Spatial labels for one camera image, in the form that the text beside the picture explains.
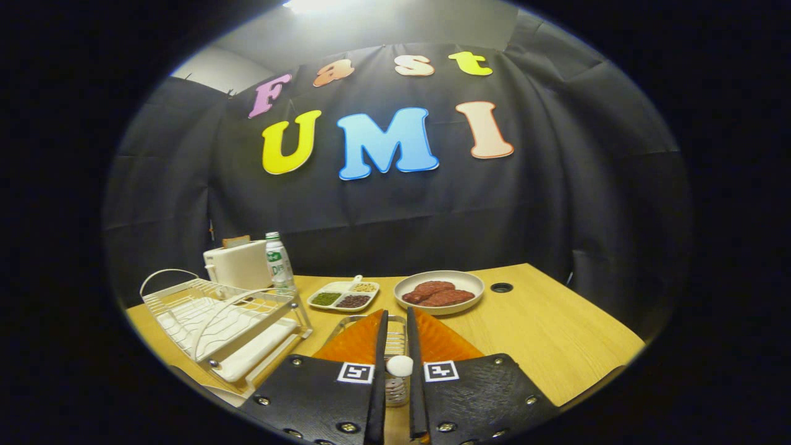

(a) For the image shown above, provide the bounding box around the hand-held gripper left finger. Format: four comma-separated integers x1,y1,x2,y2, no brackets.
240,309,390,445

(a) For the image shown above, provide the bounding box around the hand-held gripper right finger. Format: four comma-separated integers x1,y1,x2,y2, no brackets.
405,307,560,445

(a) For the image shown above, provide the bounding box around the steel wire basket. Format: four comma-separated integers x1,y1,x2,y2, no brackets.
321,314,412,409

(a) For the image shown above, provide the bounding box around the white wire dish rack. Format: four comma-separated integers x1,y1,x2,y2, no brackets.
140,269,313,396

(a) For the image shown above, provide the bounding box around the beige plate with meat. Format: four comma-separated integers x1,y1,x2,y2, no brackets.
393,270,486,316

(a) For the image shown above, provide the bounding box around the red meat slice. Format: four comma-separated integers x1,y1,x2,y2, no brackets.
420,289,476,308
402,281,456,304

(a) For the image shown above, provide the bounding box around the white divided snack tray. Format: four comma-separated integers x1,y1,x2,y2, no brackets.
307,275,381,313

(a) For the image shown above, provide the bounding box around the white drip tray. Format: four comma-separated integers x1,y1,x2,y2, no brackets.
158,297,300,384

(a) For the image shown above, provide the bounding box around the small white drink bottle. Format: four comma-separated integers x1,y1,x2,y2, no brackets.
265,232,297,294

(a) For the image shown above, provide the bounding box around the white toaster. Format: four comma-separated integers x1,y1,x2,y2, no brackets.
203,235,276,291

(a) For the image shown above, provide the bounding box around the black backdrop cloth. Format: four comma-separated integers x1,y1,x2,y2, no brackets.
102,9,693,347

